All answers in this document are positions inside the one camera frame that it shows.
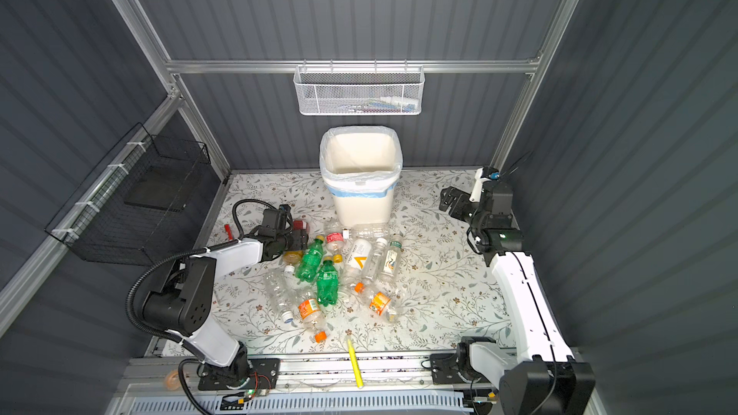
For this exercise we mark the black wire wall basket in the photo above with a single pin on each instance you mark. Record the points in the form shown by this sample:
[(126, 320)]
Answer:
[(142, 208)]

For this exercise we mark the red white marker pen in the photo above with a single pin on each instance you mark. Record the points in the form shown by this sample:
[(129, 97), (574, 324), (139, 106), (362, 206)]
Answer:
[(229, 233)]

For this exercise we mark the clear bottle red label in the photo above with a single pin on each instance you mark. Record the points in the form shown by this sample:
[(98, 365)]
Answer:
[(334, 237)]

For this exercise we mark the clear crushed bottle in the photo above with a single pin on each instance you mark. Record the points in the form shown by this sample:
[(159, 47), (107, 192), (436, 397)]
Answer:
[(279, 296)]

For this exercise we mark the white ribbed trash bin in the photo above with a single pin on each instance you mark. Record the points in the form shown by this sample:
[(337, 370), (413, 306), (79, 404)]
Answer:
[(361, 166)]

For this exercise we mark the clear unlabelled bottle white cap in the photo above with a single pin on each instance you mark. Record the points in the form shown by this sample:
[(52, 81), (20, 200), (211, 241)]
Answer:
[(366, 231)]

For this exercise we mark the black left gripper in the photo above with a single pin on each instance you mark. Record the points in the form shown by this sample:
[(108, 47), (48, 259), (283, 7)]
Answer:
[(297, 240)]

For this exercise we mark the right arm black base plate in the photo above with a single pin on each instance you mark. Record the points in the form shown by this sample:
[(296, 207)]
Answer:
[(450, 368)]

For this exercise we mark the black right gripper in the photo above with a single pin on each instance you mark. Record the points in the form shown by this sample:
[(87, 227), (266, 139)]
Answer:
[(463, 199)]

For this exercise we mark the white perforated cable tray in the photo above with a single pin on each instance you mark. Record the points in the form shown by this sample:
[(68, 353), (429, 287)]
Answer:
[(372, 402)]

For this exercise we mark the white wire wall basket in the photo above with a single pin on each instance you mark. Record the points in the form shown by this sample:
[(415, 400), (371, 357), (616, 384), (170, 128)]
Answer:
[(378, 92)]

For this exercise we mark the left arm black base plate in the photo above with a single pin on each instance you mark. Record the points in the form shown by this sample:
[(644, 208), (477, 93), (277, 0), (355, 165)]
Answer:
[(250, 374)]

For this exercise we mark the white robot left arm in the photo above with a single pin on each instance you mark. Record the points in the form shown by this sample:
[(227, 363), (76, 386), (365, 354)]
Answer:
[(173, 298)]

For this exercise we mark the clear bottle green label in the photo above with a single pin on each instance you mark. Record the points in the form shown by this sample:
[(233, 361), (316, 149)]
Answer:
[(392, 258)]

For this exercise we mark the green plastic bottle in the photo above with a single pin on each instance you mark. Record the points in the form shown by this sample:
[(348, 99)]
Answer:
[(308, 269), (327, 283)]

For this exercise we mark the yellow highlighter pen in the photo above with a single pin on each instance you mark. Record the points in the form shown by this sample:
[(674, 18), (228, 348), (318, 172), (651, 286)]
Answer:
[(355, 364)]

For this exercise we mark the tape roll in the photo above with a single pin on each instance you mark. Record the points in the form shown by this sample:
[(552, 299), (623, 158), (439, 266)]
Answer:
[(172, 381)]

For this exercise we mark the white bottle orange logo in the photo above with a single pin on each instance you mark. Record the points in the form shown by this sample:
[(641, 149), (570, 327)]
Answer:
[(355, 260)]

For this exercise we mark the clear bottle orange label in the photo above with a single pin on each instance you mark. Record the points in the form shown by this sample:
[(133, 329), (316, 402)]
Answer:
[(311, 315)]

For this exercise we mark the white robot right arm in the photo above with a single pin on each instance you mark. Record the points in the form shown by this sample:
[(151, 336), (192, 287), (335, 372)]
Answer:
[(543, 376)]

